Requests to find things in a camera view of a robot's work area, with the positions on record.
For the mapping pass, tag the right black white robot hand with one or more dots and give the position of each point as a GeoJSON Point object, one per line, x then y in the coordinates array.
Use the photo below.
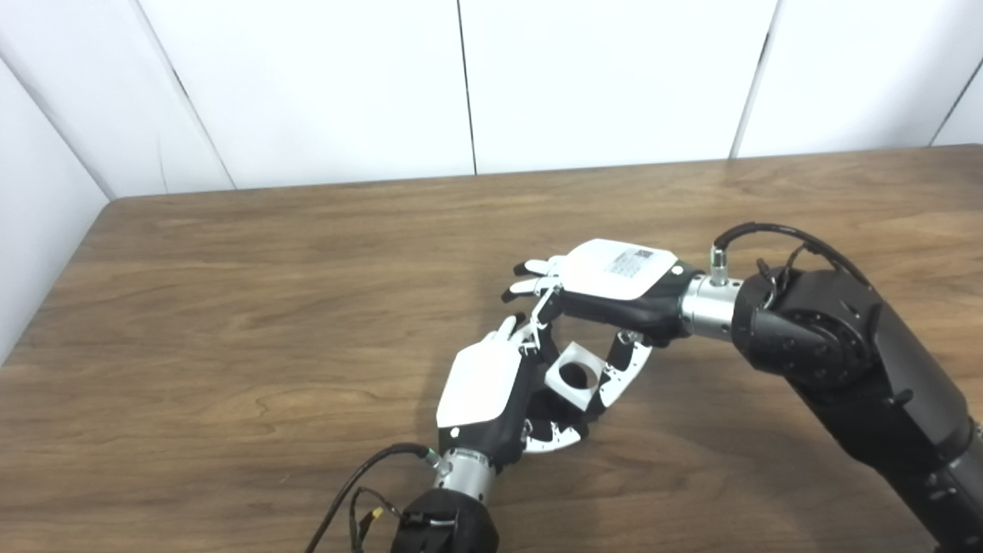
{"type": "Point", "coordinates": [622, 280]}

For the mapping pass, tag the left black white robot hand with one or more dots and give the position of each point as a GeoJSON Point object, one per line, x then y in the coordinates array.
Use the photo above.
{"type": "Point", "coordinates": [480, 384]}

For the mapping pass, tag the black peg with base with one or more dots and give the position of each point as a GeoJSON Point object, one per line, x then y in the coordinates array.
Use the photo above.
{"type": "Point", "coordinates": [553, 411]}

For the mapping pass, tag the white square piece with hole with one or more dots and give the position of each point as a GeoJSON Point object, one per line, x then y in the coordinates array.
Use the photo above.
{"type": "Point", "coordinates": [576, 399]}

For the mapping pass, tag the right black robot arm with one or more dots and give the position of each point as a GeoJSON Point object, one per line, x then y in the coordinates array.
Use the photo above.
{"type": "Point", "coordinates": [860, 369]}

